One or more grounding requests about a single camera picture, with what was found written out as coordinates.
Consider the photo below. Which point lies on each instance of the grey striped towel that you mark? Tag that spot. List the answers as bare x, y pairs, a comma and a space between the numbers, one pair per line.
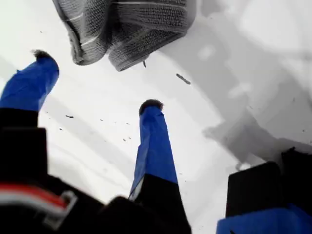
146, 19

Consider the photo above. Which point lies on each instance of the thick black debris bit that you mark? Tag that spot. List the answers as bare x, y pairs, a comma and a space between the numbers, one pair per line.
183, 78

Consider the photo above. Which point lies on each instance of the thin black debris sliver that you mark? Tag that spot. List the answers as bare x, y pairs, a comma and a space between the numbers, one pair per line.
144, 64

